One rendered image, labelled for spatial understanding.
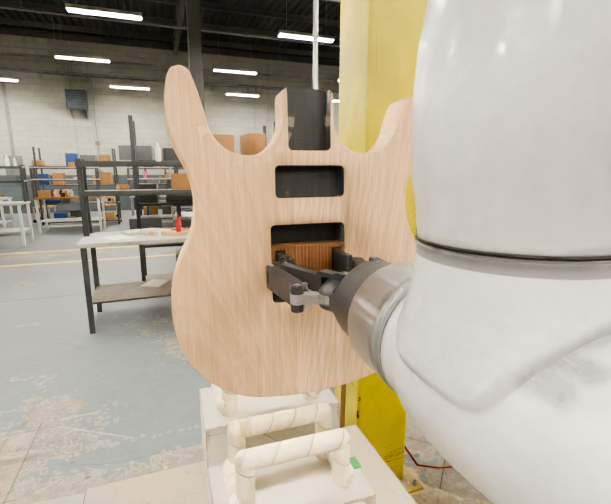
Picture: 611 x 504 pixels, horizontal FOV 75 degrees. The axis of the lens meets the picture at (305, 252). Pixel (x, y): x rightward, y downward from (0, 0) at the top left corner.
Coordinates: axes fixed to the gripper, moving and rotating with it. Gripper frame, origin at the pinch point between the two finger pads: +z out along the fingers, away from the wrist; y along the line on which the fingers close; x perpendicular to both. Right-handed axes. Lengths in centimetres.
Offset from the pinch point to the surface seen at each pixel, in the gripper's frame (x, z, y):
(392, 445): -120, 104, 80
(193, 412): -143, 202, -11
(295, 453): -33.2, 7.4, 0.0
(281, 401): -34.8, 25.2, 2.5
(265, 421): -32.3, 16.0, -3.0
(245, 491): -37.9, 7.4, -8.4
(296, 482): -42.9, 12.1, 1.5
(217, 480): -42.8, 17.1, -11.8
